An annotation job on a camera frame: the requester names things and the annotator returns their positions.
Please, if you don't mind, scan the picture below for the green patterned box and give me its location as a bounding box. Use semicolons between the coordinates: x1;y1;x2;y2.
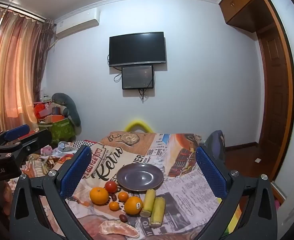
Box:
38;119;75;145

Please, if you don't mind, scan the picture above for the rainbow coloured mat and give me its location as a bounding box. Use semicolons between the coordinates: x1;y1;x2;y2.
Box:
223;200;242;237

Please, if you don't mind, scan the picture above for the white air conditioner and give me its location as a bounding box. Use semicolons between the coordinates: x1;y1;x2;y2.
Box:
54;8;101;39

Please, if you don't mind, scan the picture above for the printed newspaper tablecloth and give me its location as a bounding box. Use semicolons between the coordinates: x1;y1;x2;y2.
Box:
20;131;242;240

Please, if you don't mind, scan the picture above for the patterned bed blanket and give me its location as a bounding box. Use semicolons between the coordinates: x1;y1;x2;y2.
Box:
21;152;74;178

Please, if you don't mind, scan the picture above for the wooden door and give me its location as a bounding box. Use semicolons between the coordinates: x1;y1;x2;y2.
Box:
257;26;288;182

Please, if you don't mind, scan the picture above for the yellow corn piece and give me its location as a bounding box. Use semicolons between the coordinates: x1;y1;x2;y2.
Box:
149;197;166;228
139;189;157;218

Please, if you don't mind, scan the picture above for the large orange with stem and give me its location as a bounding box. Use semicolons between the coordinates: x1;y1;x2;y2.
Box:
89;187;110;205

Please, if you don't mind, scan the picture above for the black wall television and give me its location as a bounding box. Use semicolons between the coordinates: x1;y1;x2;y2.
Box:
109;31;168;68

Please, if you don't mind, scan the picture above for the yellow chair back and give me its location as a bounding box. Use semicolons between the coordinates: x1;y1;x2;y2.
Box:
124;120;154;133

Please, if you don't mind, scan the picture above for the dark grey plate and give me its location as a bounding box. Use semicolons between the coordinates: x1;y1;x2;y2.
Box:
116;163;164;192

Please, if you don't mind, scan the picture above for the peeled citrus piece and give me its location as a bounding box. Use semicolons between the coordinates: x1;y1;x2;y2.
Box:
98;220;140;239

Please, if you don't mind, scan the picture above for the orange box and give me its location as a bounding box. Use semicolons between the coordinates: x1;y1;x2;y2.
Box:
45;114;65;123

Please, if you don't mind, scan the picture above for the wooden overhead cabinet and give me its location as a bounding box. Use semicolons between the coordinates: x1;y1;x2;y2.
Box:
218;0;273;33

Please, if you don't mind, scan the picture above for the small black monitor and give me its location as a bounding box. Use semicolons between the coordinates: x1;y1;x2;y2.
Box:
121;65;155;90

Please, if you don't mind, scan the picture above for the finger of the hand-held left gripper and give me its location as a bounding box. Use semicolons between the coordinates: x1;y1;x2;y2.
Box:
0;124;31;153
2;129;53;171

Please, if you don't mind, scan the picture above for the red box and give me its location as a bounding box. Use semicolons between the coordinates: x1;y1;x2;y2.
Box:
33;101;53;120

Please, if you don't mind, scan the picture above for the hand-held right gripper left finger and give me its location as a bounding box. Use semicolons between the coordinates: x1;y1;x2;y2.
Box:
9;145;92;240

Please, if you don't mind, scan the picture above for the red tomato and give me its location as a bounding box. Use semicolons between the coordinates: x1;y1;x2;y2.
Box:
105;180;118;194

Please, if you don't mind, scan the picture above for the grey plush toy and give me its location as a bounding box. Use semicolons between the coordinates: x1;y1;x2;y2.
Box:
51;92;82;128

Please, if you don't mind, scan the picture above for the checkered cloth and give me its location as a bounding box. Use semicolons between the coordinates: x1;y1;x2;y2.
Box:
73;141;98;150

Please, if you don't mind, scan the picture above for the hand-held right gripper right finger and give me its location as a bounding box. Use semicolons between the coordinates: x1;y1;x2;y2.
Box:
195;144;278;240

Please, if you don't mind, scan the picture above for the large orange with sticker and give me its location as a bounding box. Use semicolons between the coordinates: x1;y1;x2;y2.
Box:
124;196;144;216

